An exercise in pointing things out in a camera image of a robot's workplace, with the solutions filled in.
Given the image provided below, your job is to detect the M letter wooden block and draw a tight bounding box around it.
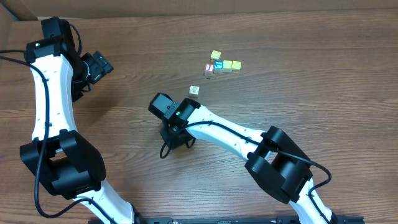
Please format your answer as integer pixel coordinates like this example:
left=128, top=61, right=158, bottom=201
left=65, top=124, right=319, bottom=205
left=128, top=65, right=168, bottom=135
left=188, top=85, right=200, bottom=98

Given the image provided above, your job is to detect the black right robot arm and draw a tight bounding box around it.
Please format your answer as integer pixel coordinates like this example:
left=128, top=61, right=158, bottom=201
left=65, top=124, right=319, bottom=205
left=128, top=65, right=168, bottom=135
left=148, top=93, right=338, bottom=223

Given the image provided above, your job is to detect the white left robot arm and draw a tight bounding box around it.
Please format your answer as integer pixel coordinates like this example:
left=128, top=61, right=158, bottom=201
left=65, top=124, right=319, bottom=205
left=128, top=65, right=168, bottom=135
left=20, top=17, right=139, bottom=223

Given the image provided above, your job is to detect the red I wooden block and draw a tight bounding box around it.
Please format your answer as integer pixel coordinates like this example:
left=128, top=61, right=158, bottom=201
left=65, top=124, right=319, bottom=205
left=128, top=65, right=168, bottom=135
left=204, top=63, right=214, bottom=77

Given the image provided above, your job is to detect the blue letter wooden block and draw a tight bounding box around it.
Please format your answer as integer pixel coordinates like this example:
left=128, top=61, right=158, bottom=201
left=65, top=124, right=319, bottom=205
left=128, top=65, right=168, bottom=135
left=214, top=60, right=223, bottom=73

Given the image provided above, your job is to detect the yellow top middle block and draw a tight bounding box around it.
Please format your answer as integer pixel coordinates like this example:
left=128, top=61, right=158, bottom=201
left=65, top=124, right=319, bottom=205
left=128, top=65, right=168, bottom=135
left=223, top=60, right=233, bottom=73

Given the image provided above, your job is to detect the yellow back wooden block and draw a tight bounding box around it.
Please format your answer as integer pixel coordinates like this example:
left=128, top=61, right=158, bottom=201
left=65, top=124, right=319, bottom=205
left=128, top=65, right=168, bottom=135
left=210, top=50, right=221, bottom=62

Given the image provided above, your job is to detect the yellow pineapple wooden block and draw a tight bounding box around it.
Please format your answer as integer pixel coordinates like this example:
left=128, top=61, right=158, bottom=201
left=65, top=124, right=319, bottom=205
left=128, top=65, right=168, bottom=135
left=231, top=60, right=242, bottom=73

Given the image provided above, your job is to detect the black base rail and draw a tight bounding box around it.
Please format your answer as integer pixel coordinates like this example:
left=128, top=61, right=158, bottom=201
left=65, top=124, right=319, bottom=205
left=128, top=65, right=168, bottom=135
left=87, top=216, right=366, bottom=224

